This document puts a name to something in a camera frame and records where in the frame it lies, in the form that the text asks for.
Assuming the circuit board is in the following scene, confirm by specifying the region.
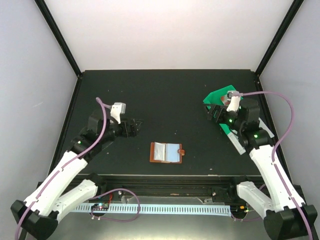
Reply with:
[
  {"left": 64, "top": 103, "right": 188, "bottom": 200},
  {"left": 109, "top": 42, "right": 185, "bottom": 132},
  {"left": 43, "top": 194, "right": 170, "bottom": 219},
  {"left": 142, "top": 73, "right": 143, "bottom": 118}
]
[
  {"left": 91, "top": 203, "right": 109, "bottom": 212},
  {"left": 230, "top": 205, "right": 252, "bottom": 214}
]

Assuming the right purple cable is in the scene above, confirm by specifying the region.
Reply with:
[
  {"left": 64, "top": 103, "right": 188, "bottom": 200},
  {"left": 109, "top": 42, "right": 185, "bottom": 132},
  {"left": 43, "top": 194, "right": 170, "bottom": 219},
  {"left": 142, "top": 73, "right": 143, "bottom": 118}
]
[{"left": 234, "top": 90, "right": 313, "bottom": 240}]

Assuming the purple cable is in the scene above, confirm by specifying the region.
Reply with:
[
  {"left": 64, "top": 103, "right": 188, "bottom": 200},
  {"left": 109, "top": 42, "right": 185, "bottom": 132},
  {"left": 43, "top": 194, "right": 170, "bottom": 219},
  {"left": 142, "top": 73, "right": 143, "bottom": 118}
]
[
  {"left": 15, "top": 97, "right": 113, "bottom": 240},
  {"left": 234, "top": 90, "right": 313, "bottom": 240}
]

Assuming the brown leather card holder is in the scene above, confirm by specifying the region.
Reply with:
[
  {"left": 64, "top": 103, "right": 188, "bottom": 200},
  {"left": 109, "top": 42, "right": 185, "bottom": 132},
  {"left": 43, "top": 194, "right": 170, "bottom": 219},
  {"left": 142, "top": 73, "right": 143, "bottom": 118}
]
[{"left": 149, "top": 142, "right": 185, "bottom": 164}]

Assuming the black aluminium rail base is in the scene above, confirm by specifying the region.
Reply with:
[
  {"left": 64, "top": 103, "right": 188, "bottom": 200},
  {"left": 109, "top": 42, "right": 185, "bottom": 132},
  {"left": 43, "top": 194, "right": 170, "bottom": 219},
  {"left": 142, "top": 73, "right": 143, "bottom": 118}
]
[{"left": 37, "top": 174, "right": 303, "bottom": 201}]

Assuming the left circuit board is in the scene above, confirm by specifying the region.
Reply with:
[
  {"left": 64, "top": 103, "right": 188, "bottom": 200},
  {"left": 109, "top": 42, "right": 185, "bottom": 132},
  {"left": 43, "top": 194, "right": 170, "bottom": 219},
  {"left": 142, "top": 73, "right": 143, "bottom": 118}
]
[{"left": 91, "top": 203, "right": 109, "bottom": 212}]

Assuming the red white card in bin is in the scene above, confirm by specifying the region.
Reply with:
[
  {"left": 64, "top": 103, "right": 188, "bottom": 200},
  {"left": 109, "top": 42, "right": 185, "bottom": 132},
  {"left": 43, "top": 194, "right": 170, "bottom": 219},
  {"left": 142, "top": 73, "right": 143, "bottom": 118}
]
[{"left": 220, "top": 95, "right": 231, "bottom": 106}]

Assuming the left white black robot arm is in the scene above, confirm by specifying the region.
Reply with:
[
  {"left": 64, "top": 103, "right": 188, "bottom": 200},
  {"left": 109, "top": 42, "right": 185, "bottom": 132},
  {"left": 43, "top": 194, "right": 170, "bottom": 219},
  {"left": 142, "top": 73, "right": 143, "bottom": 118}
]
[{"left": 10, "top": 110, "right": 142, "bottom": 240}]

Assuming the right circuit board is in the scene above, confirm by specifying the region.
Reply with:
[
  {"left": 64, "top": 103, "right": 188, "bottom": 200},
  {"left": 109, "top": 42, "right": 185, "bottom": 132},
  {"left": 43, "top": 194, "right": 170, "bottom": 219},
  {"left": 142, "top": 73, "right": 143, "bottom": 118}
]
[{"left": 230, "top": 205, "right": 252, "bottom": 214}]

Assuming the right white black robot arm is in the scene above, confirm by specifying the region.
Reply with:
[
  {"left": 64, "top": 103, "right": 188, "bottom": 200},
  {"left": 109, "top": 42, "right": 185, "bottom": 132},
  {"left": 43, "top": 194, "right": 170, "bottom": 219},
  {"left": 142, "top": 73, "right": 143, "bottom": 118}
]
[{"left": 205, "top": 96, "right": 318, "bottom": 240}]

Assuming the left black frame post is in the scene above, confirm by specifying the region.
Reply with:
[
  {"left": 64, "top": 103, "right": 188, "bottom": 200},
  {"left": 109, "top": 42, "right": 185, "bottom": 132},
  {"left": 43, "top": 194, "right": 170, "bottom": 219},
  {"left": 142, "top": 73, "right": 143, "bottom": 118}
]
[{"left": 34, "top": 0, "right": 82, "bottom": 77}]

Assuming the black frame post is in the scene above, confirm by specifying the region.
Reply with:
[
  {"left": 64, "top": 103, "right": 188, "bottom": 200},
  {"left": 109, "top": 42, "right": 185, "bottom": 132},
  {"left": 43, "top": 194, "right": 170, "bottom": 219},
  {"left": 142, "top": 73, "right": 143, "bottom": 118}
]
[
  {"left": 34, "top": 0, "right": 82, "bottom": 77},
  {"left": 255, "top": 0, "right": 304, "bottom": 77}
]

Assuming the green plastic bin far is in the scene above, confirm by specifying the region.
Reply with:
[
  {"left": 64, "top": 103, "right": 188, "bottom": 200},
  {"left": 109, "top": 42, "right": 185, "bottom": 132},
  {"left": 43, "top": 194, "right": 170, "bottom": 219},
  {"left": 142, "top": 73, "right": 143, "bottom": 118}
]
[{"left": 203, "top": 85, "right": 236, "bottom": 105}]

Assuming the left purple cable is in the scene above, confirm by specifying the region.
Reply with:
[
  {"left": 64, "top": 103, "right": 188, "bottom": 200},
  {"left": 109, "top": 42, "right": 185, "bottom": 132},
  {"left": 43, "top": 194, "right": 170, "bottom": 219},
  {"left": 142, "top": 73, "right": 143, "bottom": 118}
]
[{"left": 15, "top": 97, "right": 113, "bottom": 240}]

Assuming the green plastic bin middle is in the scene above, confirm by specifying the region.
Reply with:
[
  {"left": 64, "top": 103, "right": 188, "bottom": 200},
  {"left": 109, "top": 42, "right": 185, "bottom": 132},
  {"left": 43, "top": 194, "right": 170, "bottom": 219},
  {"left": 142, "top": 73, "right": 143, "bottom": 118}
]
[{"left": 219, "top": 123, "right": 232, "bottom": 135}]

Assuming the right black frame post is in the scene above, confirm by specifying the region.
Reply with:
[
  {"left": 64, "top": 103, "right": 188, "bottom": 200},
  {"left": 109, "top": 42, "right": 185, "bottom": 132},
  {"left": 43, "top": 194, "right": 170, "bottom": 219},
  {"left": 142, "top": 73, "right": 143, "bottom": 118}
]
[{"left": 255, "top": 0, "right": 304, "bottom": 77}]

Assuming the white slotted cable duct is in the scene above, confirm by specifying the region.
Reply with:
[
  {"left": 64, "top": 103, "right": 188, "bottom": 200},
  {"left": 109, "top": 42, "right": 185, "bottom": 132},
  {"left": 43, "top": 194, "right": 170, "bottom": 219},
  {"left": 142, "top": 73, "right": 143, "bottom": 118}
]
[{"left": 72, "top": 203, "right": 232, "bottom": 217}]

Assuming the green plastic bin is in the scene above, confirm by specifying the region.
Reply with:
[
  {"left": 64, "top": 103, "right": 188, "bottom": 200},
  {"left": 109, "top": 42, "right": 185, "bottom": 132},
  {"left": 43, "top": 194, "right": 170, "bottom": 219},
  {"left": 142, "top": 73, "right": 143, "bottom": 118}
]
[
  {"left": 203, "top": 85, "right": 236, "bottom": 105},
  {"left": 219, "top": 123, "right": 232, "bottom": 135}
]

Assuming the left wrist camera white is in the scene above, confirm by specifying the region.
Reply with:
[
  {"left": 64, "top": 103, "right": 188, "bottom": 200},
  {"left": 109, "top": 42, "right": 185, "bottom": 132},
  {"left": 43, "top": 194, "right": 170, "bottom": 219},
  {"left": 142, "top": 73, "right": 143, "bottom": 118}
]
[{"left": 110, "top": 102, "right": 126, "bottom": 124}]

